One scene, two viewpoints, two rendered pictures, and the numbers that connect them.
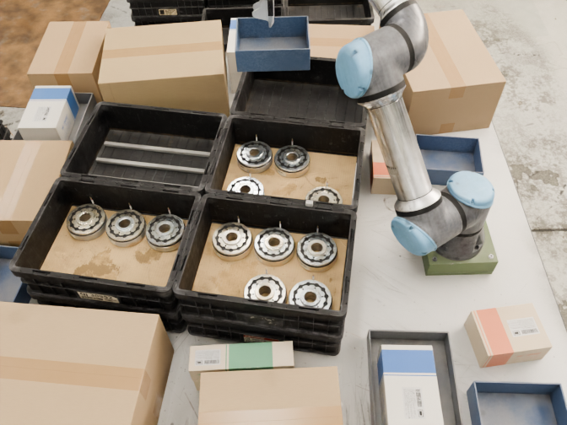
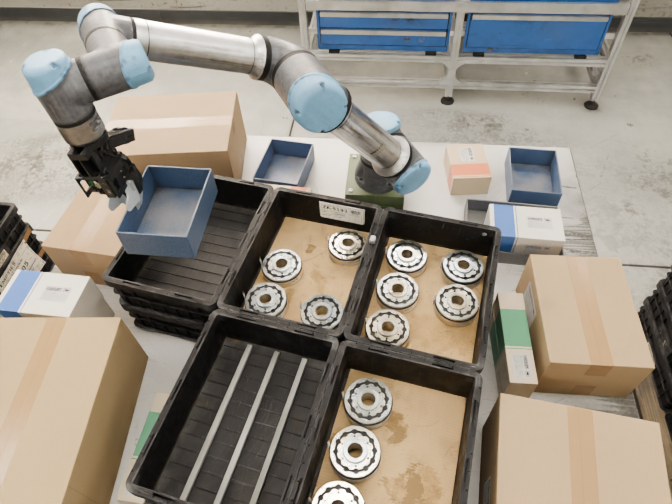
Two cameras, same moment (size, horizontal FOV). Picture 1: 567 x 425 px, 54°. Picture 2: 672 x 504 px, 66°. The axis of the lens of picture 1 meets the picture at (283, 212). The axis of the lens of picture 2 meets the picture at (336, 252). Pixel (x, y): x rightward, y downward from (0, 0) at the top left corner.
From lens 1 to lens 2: 1.13 m
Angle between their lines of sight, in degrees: 47
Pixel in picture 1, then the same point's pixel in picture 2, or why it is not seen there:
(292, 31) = (149, 194)
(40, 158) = not seen: outside the picture
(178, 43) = (20, 376)
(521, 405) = (515, 178)
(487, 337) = (476, 174)
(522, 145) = not seen: hidden behind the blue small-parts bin
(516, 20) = (21, 136)
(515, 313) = (455, 155)
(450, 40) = (161, 112)
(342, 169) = (299, 229)
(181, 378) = not seen: hidden behind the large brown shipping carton
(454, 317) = (443, 199)
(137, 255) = (394, 440)
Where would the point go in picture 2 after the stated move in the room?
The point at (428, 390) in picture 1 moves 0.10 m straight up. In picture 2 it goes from (527, 212) to (537, 187)
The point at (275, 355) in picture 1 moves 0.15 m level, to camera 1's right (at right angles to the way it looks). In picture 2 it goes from (513, 306) to (507, 258)
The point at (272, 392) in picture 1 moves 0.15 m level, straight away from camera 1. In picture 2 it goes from (561, 302) to (497, 302)
